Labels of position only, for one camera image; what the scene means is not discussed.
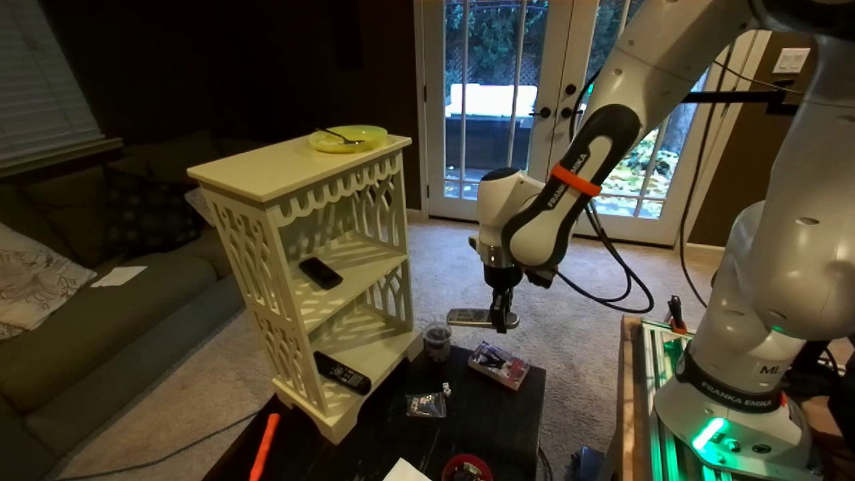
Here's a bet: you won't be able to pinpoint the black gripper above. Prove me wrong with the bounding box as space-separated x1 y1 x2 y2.
483 264 522 335

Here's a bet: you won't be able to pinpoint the grey remote control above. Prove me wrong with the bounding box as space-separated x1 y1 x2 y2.
447 308 491 330

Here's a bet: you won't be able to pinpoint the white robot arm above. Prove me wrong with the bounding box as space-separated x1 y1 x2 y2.
473 0 855 481

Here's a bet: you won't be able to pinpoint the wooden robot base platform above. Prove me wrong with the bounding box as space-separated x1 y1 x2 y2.
610 316 681 481

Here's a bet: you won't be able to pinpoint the black remote lower shelf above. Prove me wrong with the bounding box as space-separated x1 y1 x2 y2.
313 352 372 395

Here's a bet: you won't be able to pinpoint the black remote shelf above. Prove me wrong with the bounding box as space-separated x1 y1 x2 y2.
298 258 343 288
313 352 372 395

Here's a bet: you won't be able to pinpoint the black remote middle shelf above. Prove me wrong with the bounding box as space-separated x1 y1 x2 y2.
298 258 343 288

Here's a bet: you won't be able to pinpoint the white lattice shelf unit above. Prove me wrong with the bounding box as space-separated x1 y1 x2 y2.
186 135 420 445

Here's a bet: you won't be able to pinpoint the crumpled clear wrapper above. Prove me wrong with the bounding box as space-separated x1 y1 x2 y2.
405 383 451 421

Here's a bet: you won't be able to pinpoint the white paper note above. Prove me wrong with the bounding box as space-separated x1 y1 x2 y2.
381 457 429 481

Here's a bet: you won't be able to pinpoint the spoon on plate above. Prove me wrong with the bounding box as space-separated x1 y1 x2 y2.
321 129 361 145

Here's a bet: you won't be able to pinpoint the glass french doors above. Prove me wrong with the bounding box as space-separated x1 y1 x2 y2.
413 0 770 247

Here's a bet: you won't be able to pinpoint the yellow plate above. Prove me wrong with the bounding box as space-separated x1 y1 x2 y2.
308 124 388 156

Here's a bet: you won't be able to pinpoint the grey fabric couch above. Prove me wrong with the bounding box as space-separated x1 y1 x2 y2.
0 131 242 481

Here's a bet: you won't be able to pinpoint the white paper on couch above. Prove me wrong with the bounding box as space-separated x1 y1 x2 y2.
90 264 146 288

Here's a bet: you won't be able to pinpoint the light cushion on couch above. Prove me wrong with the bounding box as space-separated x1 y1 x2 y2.
0 224 93 340

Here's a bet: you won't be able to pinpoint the window blinds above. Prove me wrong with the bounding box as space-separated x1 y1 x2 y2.
0 0 121 173

